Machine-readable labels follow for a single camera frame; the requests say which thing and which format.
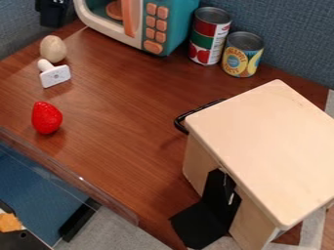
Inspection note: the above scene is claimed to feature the red green white can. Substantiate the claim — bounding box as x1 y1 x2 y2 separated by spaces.
188 6 234 67

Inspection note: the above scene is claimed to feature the yellow can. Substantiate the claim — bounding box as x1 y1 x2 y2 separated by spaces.
220 30 267 79

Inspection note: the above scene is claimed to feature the white toy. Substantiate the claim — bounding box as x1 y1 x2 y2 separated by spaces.
36 58 73 90

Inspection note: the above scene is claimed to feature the beige toy egg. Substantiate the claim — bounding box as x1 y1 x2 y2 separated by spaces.
39 34 69 64

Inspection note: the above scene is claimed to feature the red toy strawberry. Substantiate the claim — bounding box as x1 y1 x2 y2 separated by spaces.
29 101 64 136

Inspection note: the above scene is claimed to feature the black bracket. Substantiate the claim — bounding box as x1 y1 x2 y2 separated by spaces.
168 168 244 250

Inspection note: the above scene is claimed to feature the wooden cabinet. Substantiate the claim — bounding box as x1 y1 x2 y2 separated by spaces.
180 78 334 250

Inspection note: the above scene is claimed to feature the teal and cream toy microwave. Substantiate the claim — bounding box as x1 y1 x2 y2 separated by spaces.
71 0 201 59

